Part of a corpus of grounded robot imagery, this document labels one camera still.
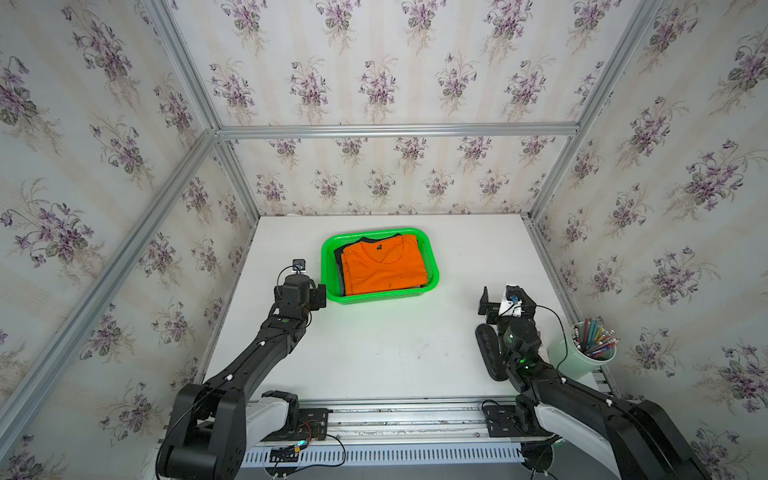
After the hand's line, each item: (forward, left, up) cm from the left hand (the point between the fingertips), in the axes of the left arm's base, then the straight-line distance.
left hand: (308, 286), depth 87 cm
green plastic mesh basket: (+10, -4, -8) cm, 14 cm away
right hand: (-4, -57, +4) cm, 58 cm away
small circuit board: (-40, +2, -13) cm, 42 cm away
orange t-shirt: (+12, -22, -5) cm, 25 cm away
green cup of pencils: (-18, -76, +1) cm, 78 cm away
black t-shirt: (+15, -7, -5) cm, 17 cm away
